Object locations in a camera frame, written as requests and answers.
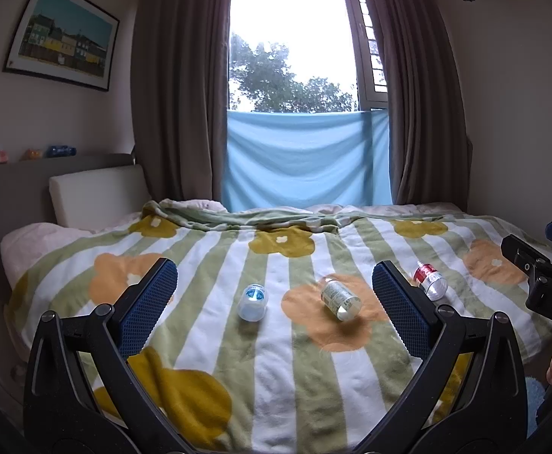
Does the brown curtain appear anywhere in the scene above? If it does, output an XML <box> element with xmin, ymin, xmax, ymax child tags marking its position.
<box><xmin>131</xmin><ymin>0</ymin><xmax>234</xmax><ymax>212</ymax></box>
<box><xmin>358</xmin><ymin>0</ymin><xmax>471</xmax><ymax>206</ymax></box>

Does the green-label plastic bottle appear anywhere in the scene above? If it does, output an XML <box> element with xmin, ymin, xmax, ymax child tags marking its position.
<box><xmin>320</xmin><ymin>278</ymin><xmax>363</xmax><ymax>322</ymax></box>

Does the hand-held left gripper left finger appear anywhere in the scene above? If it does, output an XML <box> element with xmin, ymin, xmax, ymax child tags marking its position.
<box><xmin>23</xmin><ymin>258</ymin><xmax>183</xmax><ymax>454</ymax></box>

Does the blue fluffy rug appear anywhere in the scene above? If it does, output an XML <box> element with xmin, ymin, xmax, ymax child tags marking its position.
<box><xmin>524</xmin><ymin>376</ymin><xmax>549</xmax><ymax>436</ymax></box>

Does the framed houses picture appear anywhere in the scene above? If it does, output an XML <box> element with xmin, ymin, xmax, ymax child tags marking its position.
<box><xmin>2</xmin><ymin>0</ymin><xmax>120</xmax><ymax>92</ymax></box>

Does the blue-label plastic bottle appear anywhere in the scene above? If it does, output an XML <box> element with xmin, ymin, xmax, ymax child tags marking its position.
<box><xmin>237</xmin><ymin>284</ymin><xmax>269</xmax><ymax>322</ymax></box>

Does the light blue cloth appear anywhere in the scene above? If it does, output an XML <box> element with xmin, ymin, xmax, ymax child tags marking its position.
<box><xmin>221</xmin><ymin>109</ymin><xmax>395</xmax><ymax>212</ymax></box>

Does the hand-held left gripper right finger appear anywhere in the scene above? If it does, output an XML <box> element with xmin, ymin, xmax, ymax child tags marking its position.
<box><xmin>369</xmin><ymin>260</ymin><xmax>528</xmax><ymax>454</ymax></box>

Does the cream headboard cushion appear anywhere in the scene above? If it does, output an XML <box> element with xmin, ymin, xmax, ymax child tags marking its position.
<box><xmin>49</xmin><ymin>165</ymin><xmax>152</xmax><ymax>228</ymax></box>

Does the floral striped blanket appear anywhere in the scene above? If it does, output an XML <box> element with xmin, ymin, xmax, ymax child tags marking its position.
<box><xmin>4</xmin><ymin>199</ymin><xmax>552</xmax><ymax>454</ymax></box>

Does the white frame window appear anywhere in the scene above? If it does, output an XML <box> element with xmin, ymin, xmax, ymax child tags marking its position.
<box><xmin>229</xmin><ymin>0</ymin><xmax>391</xmax><ymax>115</ymax></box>

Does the red-label plastic bottle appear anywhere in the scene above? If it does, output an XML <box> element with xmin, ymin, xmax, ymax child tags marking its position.
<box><xmin>413</xmin><ymin>262</ymin><xmax>449</xmax><ymax>302</ymax></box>

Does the pink fluffy pillow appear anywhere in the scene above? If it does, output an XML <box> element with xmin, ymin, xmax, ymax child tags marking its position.
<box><xmin>0</xmin><ymin>221</ymin><xmax>99</xmax><ymax>290</ymax></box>

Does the grey bed headboard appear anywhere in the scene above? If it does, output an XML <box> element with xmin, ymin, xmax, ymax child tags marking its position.
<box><xmin>0</xmin><ymin>152</ymin><xmax>139</xmax><ymax>322</ymax></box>

